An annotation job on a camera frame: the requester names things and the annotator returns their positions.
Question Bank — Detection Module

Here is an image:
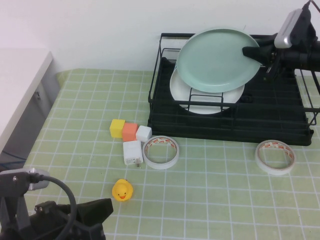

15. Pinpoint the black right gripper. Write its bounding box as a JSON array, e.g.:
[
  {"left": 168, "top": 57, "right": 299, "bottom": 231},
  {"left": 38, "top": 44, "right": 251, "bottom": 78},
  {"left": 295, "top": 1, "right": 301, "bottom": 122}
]
[{"left": 241, "top": 34, "right": 301, "bottom": 81}]

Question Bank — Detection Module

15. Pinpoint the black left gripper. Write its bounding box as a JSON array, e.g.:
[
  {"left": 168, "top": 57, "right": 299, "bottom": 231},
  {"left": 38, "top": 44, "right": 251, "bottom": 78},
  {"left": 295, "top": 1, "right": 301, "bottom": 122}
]
[{"left": 14, "top": 198, "right": 114, "bottom": 240}]

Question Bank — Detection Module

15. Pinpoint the mint green plate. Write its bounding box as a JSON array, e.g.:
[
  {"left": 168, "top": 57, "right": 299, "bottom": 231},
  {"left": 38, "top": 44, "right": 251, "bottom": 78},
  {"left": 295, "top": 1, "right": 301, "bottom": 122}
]
[{"left": 176, "top": 28, "right": 261, "bottom": 94}]

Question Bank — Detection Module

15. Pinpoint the white plate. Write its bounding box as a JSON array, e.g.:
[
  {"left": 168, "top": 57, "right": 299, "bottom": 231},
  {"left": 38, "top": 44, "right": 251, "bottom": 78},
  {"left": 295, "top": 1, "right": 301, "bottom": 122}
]
[{"left": 169, "top": 71, "right": 245, "bottom": 116}]

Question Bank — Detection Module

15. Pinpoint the yellow rubber duck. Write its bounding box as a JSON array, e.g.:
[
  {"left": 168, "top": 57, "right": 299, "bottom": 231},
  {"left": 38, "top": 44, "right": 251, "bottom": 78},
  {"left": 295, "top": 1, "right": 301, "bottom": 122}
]
[{"left": 111, "top": 178, "right": 133, "bottom": 202}]

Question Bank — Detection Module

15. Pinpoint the white power adapter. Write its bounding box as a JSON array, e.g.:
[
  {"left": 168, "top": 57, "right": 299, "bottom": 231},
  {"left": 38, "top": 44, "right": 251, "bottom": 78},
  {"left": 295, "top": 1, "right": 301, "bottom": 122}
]
[{"left": 122, "top": 140, "right": 144, "bottom": 168}]

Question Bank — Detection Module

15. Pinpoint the green checked tablecloth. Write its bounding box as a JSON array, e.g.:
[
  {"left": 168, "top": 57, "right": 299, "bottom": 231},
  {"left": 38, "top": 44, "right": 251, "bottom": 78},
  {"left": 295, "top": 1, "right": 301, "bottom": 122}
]
[{"left": 0, "top": 68, "right": 320, "bottom": 240}]

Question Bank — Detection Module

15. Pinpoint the white tape roll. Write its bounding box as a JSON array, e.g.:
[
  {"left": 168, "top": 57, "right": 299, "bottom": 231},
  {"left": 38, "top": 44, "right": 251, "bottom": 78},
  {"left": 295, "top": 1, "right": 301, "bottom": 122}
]
[
  {"left": 254, "top": 139, "right": 297, "bottom": 176},
  {"left": 141, "top": 135, "right": 180, "bottom": 171}
]

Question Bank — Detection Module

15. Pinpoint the yellow cube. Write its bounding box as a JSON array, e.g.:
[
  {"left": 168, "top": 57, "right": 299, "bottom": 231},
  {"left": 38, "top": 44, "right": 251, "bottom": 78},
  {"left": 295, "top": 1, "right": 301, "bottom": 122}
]
[{"left": 109, "top": 119, "right": 126, "bottom": 139}]

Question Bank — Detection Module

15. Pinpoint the orange cube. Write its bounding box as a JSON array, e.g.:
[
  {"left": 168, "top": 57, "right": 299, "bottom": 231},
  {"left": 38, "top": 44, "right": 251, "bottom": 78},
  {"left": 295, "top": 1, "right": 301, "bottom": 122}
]
[{"left": 121, "top": 122, "right": 139, "bottom": 142}]

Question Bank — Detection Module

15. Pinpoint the white cube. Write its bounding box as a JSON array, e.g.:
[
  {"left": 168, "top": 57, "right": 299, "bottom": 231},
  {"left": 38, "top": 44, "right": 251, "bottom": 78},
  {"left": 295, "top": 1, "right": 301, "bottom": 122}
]
[{"left": 135, "top": 125, "right": 153, "bottom": 142}]

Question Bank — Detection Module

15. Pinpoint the white side table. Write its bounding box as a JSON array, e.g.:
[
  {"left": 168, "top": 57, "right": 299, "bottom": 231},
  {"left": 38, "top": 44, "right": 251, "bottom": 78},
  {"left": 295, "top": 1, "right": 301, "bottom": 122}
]
[{"left": 0, "top": 48, "right": 62, "bottom": 161}]

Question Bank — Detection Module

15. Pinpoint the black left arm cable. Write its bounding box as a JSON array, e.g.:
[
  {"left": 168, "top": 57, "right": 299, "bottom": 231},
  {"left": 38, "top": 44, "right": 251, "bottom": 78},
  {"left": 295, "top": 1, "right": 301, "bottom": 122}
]
[{"left": 29, "top": 173, "right": 78, "bottom": 240}]

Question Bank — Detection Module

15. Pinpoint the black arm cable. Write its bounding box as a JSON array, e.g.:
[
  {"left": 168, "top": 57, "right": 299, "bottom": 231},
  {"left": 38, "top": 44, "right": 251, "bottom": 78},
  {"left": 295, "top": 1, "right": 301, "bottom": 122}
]
[
  {"left": 302, "top": 0, "right": 320, "bottom": 13},
  {"left": 29, "top": 173, "right": 78, "bottom": 240}
]

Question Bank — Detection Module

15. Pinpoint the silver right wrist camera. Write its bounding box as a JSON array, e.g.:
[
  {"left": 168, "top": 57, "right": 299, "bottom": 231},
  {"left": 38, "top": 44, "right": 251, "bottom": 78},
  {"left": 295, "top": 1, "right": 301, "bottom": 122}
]
[{"left": 273, "top": 8, "right": 314, "bottom": 49}]

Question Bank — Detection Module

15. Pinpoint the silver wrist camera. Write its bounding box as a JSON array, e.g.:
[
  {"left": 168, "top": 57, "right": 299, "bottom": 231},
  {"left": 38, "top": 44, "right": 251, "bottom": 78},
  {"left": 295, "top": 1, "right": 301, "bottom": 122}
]
[
  {"left": 273, "top": 8, "right": 314, "bottom": 49},
  {"left": 0, "top": 168, "right": 50, "bottom": 198}
]

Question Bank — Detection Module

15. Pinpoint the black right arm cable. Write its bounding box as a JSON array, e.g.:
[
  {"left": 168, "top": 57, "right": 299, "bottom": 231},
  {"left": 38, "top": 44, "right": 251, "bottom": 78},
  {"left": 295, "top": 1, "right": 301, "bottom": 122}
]
[{"left": 302, "top": 0, "right": 320, "bottom": 13}]

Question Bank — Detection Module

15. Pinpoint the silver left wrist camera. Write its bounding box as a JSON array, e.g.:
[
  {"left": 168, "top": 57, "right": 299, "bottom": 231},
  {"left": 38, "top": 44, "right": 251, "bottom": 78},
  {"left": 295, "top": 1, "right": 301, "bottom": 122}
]
[{"left": 0, "top": 168, "right": 50, "bottom": 198}]

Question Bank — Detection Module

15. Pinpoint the grey left camera mount bracket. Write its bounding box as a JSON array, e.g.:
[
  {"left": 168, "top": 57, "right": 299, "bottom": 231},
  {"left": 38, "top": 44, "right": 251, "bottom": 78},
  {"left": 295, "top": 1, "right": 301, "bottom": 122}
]
[{"left": 0, "top": 194, "right": 30, "bottom": 232}]

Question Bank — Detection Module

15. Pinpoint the black wire dish rack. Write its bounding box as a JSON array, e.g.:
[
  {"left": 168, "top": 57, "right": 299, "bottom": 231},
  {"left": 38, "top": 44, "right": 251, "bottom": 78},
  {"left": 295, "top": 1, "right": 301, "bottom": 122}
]
[{"left": 146, "top": 33, "right": 320, "bottom": 133}]

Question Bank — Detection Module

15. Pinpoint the blue cable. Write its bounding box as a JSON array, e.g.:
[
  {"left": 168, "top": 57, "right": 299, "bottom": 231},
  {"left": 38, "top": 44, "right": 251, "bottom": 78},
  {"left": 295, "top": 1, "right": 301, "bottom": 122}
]
[{"left": 0, "top": 151, "right": 26, "bottom": 168}]

